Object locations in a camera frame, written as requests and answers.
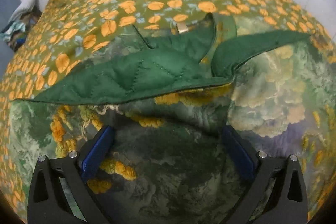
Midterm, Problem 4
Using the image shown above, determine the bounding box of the pile of clothes on nightstand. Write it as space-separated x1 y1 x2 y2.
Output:
1 0 42 52

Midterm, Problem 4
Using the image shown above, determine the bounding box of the green landscape print padded jacket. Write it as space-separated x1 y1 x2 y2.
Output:
1 13 335 223

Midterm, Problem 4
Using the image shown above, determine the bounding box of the blue grey curtain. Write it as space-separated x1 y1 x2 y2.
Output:
0 0 21 77

